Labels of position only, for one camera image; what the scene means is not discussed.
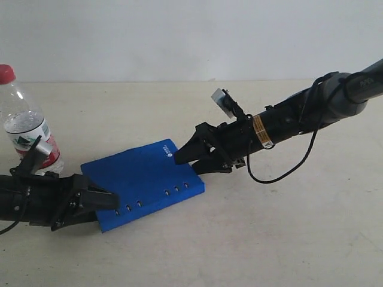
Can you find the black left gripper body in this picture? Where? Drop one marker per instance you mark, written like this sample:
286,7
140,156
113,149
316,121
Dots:
53,197

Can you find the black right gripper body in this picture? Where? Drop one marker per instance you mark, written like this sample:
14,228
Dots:
232,141

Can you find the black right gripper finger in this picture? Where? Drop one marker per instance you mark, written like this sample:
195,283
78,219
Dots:
196,148
216,164

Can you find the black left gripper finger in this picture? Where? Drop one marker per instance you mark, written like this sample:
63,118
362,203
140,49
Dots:
69,219
97,200

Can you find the blue ring binder notebook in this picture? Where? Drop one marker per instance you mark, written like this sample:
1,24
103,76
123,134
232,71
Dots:
145,178

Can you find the clear plastic water bottle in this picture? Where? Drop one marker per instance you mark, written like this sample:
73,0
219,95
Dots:
23,121

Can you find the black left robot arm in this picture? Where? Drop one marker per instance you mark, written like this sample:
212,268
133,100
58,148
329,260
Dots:
15,193

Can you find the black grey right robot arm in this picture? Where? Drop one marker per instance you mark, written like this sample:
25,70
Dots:
331,98

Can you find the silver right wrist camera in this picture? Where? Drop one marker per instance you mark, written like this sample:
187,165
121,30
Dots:
224,101

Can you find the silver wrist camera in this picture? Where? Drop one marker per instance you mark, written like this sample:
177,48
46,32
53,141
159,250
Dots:
224,101
44,148

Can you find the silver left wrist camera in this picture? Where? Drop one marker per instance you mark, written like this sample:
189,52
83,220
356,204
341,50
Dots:
44,148

